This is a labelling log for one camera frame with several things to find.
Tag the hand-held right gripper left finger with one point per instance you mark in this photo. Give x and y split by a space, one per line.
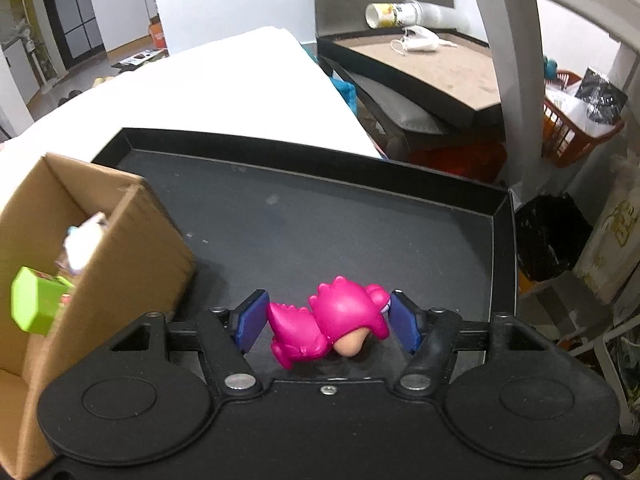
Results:
252 320

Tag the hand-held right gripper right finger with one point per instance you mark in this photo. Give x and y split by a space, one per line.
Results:
405 320

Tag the pink dinosaur toy figure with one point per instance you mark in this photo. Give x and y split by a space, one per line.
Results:
340 315

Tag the black shallow tray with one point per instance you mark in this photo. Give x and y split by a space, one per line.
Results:
325 225

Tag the brown cardboard box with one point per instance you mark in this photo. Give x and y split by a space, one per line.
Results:
130 270

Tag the lavender white block figure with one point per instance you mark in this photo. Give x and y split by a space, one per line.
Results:
82 245

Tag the green hexagonal plastic cup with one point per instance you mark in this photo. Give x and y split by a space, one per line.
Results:
37 300

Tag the black plastic bag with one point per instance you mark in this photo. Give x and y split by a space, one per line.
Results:
550 240

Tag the grey cushion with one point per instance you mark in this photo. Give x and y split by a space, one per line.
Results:
405 110

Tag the white printed paper bag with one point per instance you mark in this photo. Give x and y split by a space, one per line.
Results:
615 250

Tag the teal cloth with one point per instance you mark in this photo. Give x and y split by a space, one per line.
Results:
346 92

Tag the orange plastic basket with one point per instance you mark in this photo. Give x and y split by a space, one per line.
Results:
570 140

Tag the black framed brown board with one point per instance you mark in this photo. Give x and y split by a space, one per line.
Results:
430 72

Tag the white table leg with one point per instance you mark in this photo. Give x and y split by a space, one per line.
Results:
515 85

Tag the white face mask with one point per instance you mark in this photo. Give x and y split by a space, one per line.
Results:
420 40

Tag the orange printed box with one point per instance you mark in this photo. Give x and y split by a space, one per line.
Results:
157 35

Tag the white cabinet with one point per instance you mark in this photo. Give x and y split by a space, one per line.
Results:
122 10

